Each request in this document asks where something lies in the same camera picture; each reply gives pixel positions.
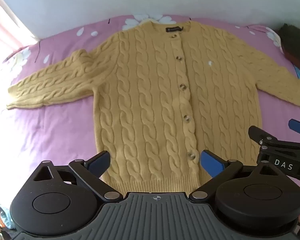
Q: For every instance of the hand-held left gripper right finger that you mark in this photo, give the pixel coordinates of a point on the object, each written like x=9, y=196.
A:
x=211, y=163

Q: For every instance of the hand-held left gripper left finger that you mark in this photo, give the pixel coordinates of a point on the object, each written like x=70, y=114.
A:
x=100, y=163

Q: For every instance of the pink floral bed sheet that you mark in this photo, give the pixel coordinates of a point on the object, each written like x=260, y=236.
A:
x=52, y=130

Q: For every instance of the pink striped curtain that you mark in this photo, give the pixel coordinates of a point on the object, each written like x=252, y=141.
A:
x=7, y=30

